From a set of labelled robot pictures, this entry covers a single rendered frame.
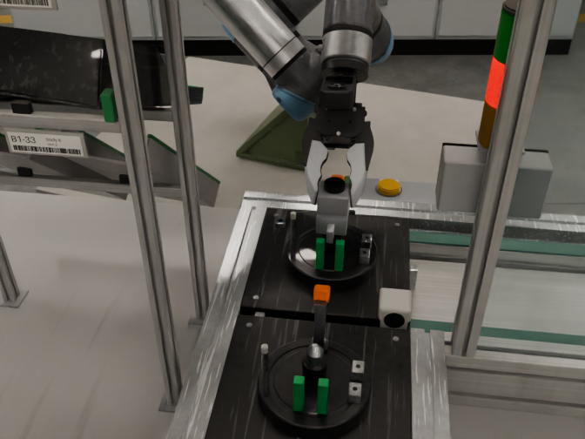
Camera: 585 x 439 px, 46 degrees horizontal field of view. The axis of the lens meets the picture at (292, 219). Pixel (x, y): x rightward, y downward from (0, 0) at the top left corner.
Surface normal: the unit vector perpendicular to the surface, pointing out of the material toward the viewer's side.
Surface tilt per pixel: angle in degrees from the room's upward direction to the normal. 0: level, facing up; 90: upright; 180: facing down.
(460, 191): 90
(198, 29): 90
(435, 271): 0
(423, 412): 0
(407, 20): 90
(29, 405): 0
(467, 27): 90
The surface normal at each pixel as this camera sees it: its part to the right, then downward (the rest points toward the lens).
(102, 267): 0.00, -0.80
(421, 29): 0.00, 0.60
